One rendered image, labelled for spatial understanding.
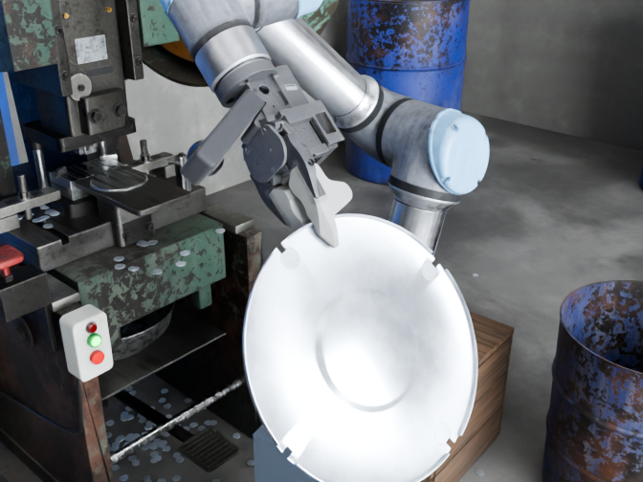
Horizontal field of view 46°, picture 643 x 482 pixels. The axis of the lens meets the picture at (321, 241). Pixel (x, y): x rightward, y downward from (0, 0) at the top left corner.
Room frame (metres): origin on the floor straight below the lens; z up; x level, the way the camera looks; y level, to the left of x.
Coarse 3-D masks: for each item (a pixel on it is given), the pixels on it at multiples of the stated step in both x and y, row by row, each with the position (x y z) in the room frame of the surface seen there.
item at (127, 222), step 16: (96, 176) 1.58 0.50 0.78; (112, 176) 1.58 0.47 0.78; (128, 176) 1.58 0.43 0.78; (144, 176) 1.58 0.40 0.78; (96, 192) 1.50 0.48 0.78; (112, 192) 1.50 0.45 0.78; (128, 192) 1.50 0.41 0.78; (144, 192) 1.50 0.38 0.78; (160, 192) 1.50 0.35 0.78; (176, 192) 1.50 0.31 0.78; (112, 208) 1.50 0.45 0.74; (128, 208) 1.42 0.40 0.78; (144, 208) 1.41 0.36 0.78; (160, 208) 1.43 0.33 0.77; (112, 224) 1.51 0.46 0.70; (128, 224) 1.51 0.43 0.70; (144, 224) 1.54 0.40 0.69; (128, 240) 1.51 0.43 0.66
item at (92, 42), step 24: (72, 0) 1.57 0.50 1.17; (96, 0) 1.61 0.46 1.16; (72, 24) 1.57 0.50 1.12; (96, 24) 1.61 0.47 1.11; (72, 48) 1.56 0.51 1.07; (96, 48) 1.60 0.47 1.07; (120, 48) 1.64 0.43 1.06; (72, 72) 1.55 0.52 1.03; (96, 72) 1.59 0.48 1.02; (120, 72) 1.64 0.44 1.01; (48, 96) 1.58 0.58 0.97; (72, 96) 1.54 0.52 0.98; (96, 96) 1.56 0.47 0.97; (120, 96) 1.60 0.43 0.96; (48, 120) 1.60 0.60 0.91; (72, 120) 1.54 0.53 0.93; (96, 120) 1.54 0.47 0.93; (120, 120) 1.59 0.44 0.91
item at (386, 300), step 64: (320, 256) 0.70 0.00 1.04; (384, 256) 0.74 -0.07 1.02; (256, 320) 0.62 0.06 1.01; (320, 320) 0.65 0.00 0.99; (384, 320) 0.68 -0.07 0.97; (448, 320) 0.73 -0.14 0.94; (256, 384) 0.58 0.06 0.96; (320, 384) 0.61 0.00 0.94; (384, 384) 0.64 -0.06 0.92; (448, 384) 0.68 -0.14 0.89; (320, 448) 0.57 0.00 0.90; (384, 448) 0.60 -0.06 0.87; (448, 448) 0.63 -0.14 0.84
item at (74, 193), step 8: (96, 160) 1.70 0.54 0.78; (112, 160) 1.70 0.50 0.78; (72, 168) 1.64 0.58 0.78; (80, 168) 1.64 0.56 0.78; (88, 168) 1.66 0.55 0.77; (96, 168) 1.64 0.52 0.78; (104, 168) 1.64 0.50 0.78; (112, 168) 1.64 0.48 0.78; (64, 176) 1.59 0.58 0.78; (72, 176) 1.59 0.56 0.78; (80, 176) 1.59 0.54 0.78; (88, 176) 1.59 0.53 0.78; (56, 184) 1.60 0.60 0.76; (64, 184) 1.58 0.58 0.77; (72, 184) 1.56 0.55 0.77; (64, 192) 1.58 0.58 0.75; (72, 192) 1.56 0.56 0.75; (80, 192) 1.58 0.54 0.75
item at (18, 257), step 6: (0, 246) 1.28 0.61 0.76; (6, 246) 1.28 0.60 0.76; (0, 252) 1.25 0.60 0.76; (6, 252) 1.25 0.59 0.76; (12, 252) 1.25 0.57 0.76; (18, 252) 1.25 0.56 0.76; (0, 258) 1.23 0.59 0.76; (6, 258) 1.23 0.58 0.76; (12, 258) 1.23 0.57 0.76; (18, 258) 1.24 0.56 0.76; (0, 264) 1.21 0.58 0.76; (6, 264) 1.22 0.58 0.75; (12, 264) 1.23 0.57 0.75; (0, 270) 1.25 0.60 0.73; (6, 270) 1.24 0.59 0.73
